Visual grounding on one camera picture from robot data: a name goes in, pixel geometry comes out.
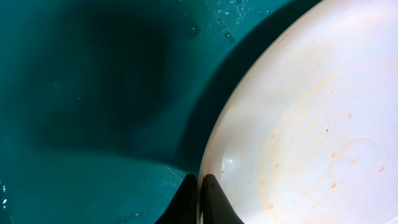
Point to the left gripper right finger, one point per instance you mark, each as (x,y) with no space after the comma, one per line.
(215,206)

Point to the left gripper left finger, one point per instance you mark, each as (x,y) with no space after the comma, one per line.
(182,209)

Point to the white plate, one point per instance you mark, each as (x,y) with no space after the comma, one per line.
(310,133)

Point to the teal plastic tray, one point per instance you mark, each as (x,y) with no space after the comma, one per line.
(107,105)

